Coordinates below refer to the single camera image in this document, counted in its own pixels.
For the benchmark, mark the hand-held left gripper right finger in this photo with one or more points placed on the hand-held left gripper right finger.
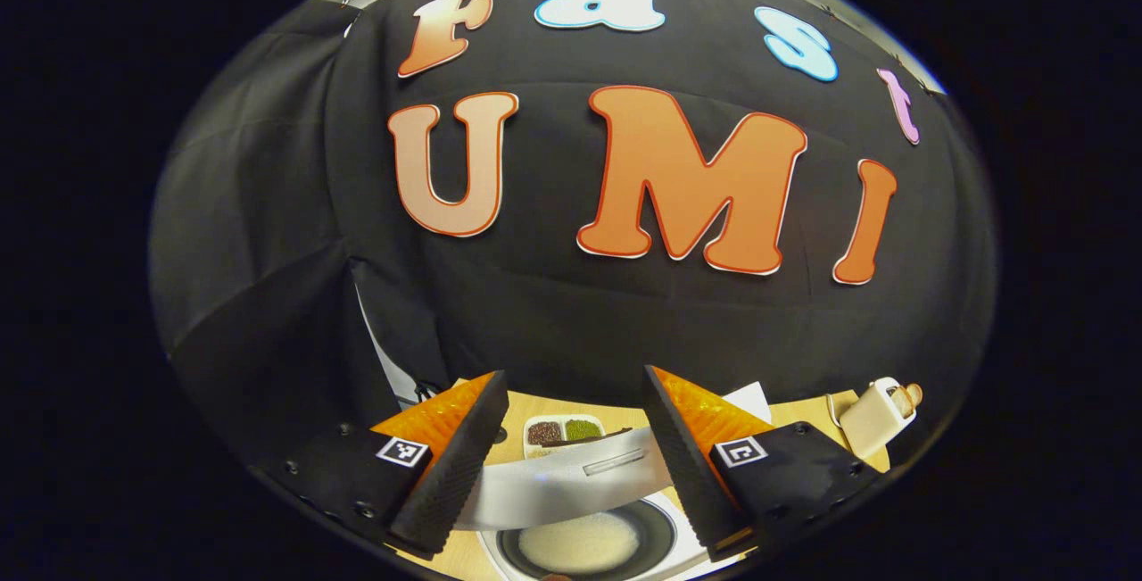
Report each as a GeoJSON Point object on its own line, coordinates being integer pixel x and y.
{"type": "Point", "coordinates": [691, 483]}

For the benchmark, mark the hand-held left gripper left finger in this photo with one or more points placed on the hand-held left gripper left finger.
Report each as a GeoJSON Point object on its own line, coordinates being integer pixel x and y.
{"type": "Point", "coordinates": [455, 474]}

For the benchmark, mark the white rice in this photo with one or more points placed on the white rice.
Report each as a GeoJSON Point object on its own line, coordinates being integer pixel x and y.
{"type": "Point", "coordinates": [580, 543]}

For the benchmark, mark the brown beans portion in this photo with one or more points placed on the brown beans portion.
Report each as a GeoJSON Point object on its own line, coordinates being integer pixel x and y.
{"type": "Point", "coordinates": [544, 432]}

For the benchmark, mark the green beans portion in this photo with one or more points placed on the green beans portion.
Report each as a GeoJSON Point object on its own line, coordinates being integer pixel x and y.
{"type": "Point", "coordinates": [584, 428]}

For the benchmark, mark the white toaster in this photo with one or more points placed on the white toaster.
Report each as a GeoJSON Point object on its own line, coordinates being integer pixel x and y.
{"type": "Point", "coordinates": [870, 425]}

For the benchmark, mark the square bread slice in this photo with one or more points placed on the square bread slice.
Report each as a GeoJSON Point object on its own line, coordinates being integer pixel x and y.
{"type": "Point", "coordinates": [901, 399]}

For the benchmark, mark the rounded bread slice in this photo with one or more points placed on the rounded bread slice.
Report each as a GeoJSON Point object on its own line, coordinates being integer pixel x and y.
{"type": "Point", "coordinates": [915, 394]}

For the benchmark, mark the black backdrop cloth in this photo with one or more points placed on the black backdrop cloth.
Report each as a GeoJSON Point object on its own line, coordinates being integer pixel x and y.
{"type": "Point", "coordinates": [268, 206]}

